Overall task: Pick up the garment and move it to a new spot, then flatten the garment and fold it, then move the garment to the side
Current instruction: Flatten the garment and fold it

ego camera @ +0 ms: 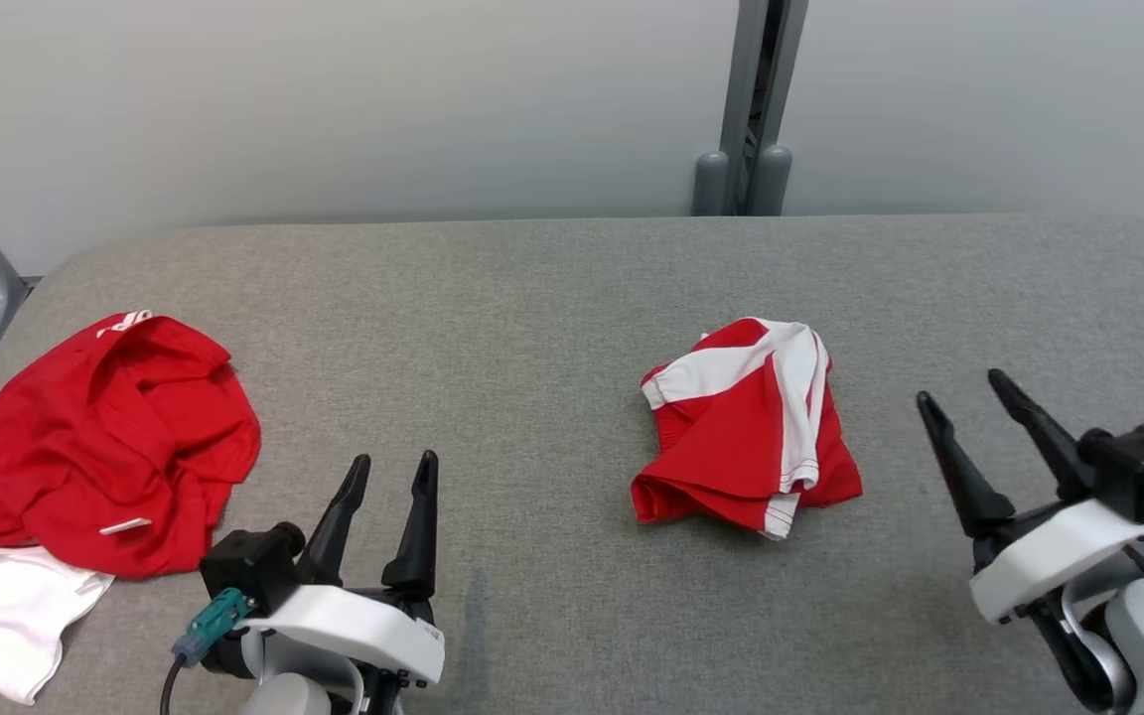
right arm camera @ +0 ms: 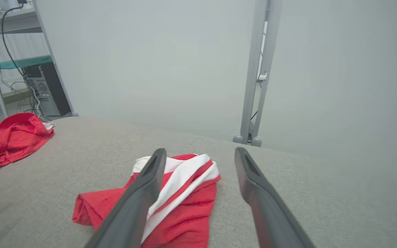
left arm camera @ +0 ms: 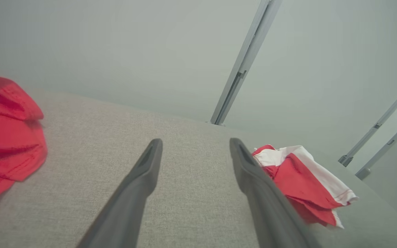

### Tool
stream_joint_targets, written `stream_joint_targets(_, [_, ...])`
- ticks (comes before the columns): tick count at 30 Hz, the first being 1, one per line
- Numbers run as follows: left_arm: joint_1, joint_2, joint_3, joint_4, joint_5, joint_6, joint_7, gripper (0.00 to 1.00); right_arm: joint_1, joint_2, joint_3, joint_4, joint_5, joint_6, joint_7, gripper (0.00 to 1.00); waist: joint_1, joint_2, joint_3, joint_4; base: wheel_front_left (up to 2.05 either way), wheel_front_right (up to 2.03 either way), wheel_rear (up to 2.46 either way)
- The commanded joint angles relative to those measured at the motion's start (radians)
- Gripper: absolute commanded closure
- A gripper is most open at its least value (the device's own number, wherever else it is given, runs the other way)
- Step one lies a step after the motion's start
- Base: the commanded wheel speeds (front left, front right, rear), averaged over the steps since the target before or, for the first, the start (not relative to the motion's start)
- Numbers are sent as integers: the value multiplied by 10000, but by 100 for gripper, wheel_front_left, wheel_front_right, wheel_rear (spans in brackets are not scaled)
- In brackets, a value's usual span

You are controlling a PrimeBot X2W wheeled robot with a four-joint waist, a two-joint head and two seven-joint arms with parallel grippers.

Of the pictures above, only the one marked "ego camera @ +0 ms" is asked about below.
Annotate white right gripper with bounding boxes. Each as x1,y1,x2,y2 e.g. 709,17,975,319
917,368,1144,627

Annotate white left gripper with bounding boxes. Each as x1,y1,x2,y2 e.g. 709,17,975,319
239,450,447,688

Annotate red shorts with white trim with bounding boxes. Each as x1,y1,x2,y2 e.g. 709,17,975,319
631,317,864,542

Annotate red jersey with white sleeves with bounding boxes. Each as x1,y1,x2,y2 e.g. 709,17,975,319
0,310,262,706

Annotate black cable with teal plug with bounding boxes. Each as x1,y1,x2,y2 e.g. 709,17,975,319
159,587,255,715

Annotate grey metal partition post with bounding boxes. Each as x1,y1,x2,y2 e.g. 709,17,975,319
693,0,809,217

